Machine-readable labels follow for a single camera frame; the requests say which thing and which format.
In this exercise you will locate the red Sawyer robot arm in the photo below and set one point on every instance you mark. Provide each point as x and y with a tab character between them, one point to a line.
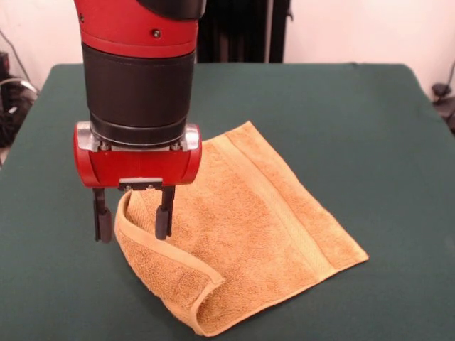
138	71

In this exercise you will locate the dark green tablecloth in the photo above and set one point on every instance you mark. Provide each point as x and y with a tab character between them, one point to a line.
355	124

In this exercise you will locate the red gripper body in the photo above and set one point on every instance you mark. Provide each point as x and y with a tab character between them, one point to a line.
142	167

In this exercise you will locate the yellow-orange terry towel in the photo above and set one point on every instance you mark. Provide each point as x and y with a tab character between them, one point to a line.
249	213

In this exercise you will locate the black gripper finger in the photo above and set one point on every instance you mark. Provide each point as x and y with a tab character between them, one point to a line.
164	213
102	216

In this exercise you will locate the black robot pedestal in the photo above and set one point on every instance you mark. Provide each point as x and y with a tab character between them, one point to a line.
245	32

